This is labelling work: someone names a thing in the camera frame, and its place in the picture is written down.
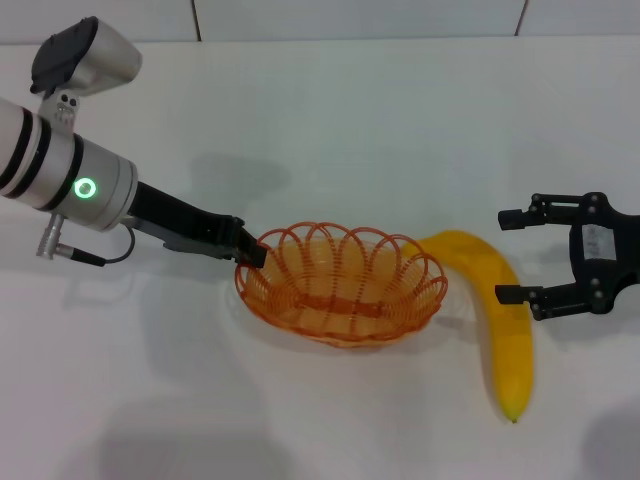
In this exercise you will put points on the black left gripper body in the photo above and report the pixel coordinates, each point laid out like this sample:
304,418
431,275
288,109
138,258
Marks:
190,225

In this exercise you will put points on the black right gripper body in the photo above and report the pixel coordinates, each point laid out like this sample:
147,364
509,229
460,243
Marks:
600,245

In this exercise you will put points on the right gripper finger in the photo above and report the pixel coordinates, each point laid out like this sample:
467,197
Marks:
565,297
555,210

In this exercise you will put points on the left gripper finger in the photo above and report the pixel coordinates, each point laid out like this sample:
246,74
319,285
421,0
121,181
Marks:
251,250

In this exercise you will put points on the yellow banana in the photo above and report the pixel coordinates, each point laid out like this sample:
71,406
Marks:
510,360

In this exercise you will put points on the white tablecloth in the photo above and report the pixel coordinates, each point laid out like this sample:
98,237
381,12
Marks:
320,125

